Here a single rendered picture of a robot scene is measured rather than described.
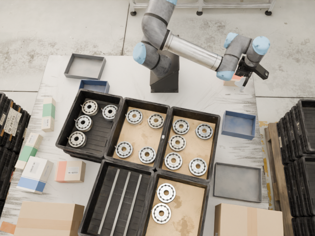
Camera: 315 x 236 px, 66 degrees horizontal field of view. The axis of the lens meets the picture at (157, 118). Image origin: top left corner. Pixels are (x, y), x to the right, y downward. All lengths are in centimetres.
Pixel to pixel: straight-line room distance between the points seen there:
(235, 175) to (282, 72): 163
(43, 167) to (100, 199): 43
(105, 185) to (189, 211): 49
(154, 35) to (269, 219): 104
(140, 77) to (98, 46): 132
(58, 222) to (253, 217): 101
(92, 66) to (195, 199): 124
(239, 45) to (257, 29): 205
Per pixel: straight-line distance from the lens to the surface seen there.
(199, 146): 147
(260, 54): 122
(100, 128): 157
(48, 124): 179
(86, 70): 198
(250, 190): 160
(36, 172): 168
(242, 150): 165
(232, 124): 170
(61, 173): 162
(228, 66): 117
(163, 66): 157
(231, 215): 136
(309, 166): 215
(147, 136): 149
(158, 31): 111
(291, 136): 217
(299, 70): 304
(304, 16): 359
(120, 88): 183
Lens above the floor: 223
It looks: 66 degrees down
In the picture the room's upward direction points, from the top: 8 degrees counter-clockwise
